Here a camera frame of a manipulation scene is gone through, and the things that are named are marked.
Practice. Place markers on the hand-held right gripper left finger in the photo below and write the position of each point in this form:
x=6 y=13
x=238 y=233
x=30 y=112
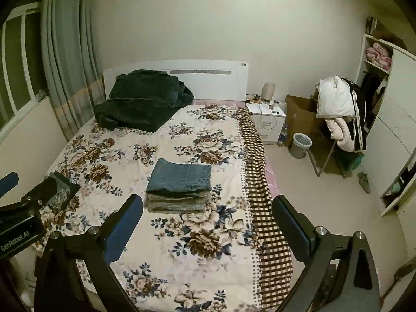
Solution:
x=122 y=232

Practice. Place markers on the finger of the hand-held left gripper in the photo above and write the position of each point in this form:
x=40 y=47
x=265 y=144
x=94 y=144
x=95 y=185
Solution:
x=8 y=182
x=40 y=191

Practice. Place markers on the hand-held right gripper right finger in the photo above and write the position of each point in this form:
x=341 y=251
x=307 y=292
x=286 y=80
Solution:
x=292 y=230

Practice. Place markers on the blue denim pants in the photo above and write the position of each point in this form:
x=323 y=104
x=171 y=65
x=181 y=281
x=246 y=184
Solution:
x=178 y=175

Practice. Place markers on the folded dark denim garment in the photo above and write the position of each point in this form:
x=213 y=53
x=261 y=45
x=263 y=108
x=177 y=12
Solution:
x=65 y=190

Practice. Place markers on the brown checked blanket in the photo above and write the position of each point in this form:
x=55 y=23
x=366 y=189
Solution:
x=260 y=201

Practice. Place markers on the floral bed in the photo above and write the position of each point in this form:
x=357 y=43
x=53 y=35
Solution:
x=130 y=149

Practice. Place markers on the grey trash bin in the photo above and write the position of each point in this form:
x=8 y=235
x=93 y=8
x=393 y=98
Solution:
x=299 y=146

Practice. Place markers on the pair of grey shoes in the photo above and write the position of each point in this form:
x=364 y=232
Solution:
x=364 y=182

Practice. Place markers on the green bag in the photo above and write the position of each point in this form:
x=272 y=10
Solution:
x=351 y=161

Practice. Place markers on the plastic water bottle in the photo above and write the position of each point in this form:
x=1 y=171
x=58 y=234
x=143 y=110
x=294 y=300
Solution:
x=283 y=136

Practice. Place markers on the pink puffy jacket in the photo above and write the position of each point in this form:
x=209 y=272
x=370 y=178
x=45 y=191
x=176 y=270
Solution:
x=344 y=135

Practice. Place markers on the white nightstand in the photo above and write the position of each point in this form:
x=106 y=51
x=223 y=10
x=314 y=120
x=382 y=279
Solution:
x=268 y=123

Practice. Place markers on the brown cardboard box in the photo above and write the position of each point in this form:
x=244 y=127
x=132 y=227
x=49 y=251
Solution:
x=302 y=117

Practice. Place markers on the small jars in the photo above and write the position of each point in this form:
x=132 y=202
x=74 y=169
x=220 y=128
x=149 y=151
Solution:
x=274 y=104

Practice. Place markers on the dark green plush blanket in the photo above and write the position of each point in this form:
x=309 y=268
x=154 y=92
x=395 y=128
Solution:
x=139 y=104

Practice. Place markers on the black white-striped jacket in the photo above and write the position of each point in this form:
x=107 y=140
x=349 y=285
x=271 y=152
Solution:
x=357 y=113

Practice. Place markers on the white puffy jacket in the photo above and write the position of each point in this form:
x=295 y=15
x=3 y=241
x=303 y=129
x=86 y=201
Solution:
x=333 y=99

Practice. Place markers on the grey-green curtain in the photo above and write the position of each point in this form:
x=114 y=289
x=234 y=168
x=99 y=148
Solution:
x=70 y=55

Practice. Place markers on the beige table lamp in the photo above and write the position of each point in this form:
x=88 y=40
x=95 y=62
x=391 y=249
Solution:
x=269 y=91

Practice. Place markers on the white wardrobe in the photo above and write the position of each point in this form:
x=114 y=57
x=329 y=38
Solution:
x=393 y=126

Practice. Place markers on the white bed headboard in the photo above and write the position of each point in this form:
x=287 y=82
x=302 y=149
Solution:
x=227 y=84

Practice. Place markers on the pink quilt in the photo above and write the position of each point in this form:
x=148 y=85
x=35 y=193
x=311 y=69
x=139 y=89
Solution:
x=377 y=55

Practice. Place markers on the metal frame chair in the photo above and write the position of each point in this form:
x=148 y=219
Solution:
x=320 y=159

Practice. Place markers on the white frame window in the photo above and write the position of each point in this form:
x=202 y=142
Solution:
x=19 y=71

